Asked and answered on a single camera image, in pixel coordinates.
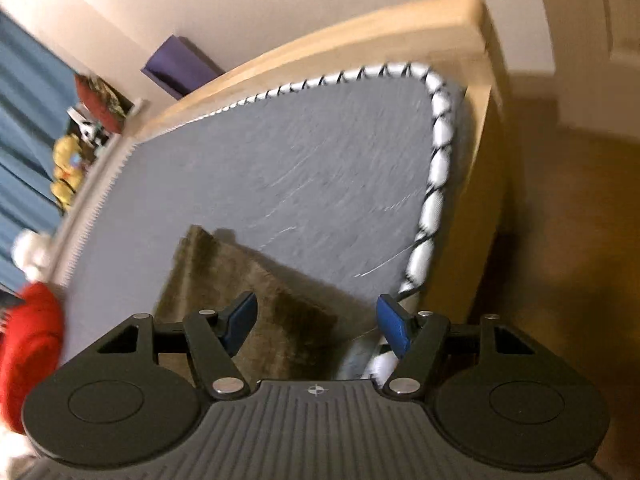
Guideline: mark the brown corduroy pants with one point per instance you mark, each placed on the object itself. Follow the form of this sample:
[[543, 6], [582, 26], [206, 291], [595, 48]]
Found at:
[[274, 321]]

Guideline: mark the yellow plush toy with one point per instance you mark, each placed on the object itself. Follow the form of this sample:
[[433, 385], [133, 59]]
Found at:
[[68, 170]]

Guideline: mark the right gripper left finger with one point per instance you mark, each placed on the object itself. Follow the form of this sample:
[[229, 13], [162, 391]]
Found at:
[[234, 323]]

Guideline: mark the blue curtain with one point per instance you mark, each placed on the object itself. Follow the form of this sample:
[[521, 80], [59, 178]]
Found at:
[[36, 89]]

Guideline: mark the dark red cushion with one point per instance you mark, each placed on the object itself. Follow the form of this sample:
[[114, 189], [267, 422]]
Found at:
[[107, 106]]

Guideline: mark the white plush toy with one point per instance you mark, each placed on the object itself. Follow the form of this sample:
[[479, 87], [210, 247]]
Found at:
[[30, 253]]

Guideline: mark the grey quilted bed cover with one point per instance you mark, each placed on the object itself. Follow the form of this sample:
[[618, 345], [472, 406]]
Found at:
[[318, 199]]

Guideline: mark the black and white plush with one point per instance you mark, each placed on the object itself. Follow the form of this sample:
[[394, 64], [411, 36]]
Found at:
[[91, 133]]

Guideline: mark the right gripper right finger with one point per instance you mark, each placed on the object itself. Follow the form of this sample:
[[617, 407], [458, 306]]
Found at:
[[396, 324]]

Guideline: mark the red folded garment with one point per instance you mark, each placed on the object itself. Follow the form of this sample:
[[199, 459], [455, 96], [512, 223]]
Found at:
[[32, 340]]

